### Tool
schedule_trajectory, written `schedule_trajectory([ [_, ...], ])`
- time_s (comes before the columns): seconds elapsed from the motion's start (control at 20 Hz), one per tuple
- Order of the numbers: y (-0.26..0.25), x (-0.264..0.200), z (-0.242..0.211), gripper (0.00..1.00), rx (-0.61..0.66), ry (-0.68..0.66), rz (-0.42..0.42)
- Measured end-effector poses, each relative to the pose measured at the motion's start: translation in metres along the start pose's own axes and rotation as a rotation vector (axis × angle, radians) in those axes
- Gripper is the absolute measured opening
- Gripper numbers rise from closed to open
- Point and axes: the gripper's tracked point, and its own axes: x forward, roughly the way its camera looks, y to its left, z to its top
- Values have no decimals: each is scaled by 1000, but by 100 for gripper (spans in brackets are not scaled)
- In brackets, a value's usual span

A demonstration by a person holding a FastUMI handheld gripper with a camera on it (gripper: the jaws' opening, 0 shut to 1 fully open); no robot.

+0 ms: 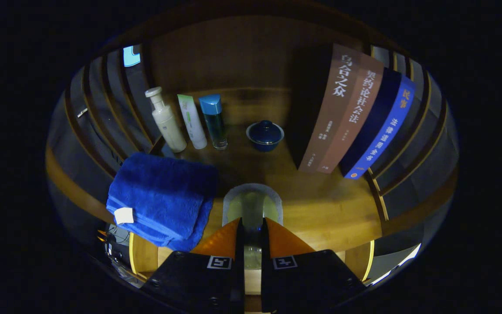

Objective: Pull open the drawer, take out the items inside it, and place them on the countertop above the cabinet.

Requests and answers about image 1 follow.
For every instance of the white green tube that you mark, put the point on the white green tube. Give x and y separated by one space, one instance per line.
192 124

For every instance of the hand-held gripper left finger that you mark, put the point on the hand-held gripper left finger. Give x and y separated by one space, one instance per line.
239 244

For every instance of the metal clip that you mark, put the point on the metal clip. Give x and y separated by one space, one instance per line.
82 112

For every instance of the blue folded towel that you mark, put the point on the blue folded towel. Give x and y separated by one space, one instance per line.
164 196

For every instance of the wooden cabinet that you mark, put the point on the wooden cabinet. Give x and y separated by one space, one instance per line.
233 52

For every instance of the dark blue lidded teacup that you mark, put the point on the dark blue lidded teacup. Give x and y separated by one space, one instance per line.
265 136

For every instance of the reddish brown book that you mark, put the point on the reddish brown book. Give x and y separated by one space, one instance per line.
355 126

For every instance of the blue book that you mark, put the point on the blue book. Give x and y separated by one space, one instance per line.
386 131

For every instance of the wooden countertop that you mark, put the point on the wooden countertop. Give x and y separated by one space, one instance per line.
320 209

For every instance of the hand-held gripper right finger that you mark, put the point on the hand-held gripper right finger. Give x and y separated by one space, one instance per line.
265 261

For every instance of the dark brown book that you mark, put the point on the dark brown book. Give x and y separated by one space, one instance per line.
334 113

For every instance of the white pump bottle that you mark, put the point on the white pump bottle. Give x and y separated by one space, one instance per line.
170 126

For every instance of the teal bottle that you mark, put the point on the teal bottle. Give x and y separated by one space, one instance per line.
214 122

